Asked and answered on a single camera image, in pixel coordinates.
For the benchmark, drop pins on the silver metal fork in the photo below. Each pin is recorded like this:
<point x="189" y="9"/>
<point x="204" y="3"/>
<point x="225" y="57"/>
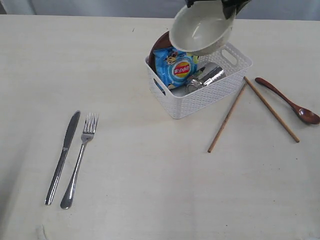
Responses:
<point x="88" y="133"/>

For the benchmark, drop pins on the brown round plate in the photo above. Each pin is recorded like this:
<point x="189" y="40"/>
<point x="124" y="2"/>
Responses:
<point x="162" y="43"/>

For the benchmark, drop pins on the white floral ceramic bowl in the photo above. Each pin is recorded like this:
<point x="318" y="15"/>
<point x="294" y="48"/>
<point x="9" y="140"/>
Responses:
<point x="203" y="28"/>

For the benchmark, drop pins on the white perforated plastic basket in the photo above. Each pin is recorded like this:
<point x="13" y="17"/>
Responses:
<point x="233" y="62"/>

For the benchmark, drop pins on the wooden chopstick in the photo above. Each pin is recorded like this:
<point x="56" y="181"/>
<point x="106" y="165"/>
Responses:
<point x="279" y="119"/>
<point x="227" y="117"/>

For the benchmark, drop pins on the silver table knife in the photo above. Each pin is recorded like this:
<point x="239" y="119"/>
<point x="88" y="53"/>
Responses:
<point x="71" y="129"/>

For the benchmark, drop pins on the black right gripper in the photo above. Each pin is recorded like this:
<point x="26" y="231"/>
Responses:
<point x="232" y="6"/>

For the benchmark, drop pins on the brown wooden spoon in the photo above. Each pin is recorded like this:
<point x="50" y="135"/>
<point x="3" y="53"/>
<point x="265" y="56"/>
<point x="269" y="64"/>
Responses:
<point x="304" y="114"/>

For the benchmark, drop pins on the blue chips bag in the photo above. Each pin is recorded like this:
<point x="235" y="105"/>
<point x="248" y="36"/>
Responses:
<point x="173" y="66"/>

